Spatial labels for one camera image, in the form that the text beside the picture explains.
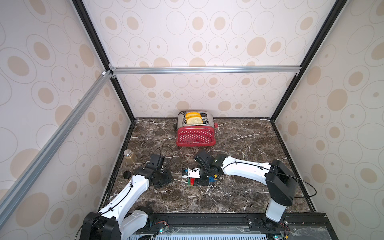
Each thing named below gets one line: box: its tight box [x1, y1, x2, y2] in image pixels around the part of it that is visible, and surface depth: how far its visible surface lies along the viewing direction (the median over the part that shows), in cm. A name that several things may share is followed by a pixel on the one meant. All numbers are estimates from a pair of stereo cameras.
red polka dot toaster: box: [173, 111, 218, 147], surface depth 97 cm
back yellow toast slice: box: [185, 112, 202, 118], surface depth 96 cm
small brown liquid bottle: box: [123, 149, 138, 166], surface depth 91 cm
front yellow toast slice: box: [186, 116, 203, 125], surface depth 94 cm
